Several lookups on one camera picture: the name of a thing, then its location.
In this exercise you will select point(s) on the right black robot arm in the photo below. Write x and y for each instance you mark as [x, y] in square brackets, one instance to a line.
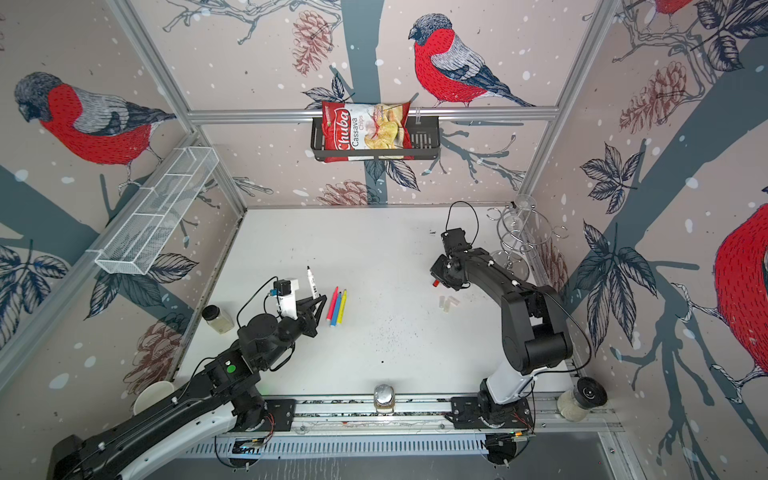
[534, 333]

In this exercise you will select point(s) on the red cassava chips bag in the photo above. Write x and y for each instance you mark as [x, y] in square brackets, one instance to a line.
[350, 127]

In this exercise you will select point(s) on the right jar black lid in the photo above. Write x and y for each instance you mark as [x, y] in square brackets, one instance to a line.
[587, 394]

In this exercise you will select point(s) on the pink pen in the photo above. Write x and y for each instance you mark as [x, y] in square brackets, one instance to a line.
[332, 303]

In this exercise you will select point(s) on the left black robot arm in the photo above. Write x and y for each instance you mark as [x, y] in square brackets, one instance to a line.
[220, 397]

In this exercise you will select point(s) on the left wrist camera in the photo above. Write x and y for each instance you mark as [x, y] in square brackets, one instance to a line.
[285, 292]

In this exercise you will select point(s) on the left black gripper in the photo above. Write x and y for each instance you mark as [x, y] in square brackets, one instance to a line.
[310, 324]

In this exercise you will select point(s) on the white mesh wall shelf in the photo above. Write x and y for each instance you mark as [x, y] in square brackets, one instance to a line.
[162, 203]

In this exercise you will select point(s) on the blue pen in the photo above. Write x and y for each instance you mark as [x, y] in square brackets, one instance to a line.
[335, 312]

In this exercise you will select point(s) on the white marker pen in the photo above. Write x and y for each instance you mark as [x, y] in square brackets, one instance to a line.
[312, 283]

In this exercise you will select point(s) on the chrome spiral glass holder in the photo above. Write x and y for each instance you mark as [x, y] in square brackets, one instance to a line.
[526, 236]

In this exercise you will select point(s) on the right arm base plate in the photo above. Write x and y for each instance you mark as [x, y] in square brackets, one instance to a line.
[466, 413]

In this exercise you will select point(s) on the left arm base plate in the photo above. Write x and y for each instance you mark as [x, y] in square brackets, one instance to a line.
[263, 415]

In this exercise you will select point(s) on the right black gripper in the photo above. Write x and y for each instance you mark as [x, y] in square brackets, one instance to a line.
[435, 272]

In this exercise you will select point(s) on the yellow pen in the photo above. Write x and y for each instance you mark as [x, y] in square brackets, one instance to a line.
[341, 308]

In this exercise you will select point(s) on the small jar black lid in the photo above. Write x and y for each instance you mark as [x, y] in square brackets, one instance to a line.
[217, 319]

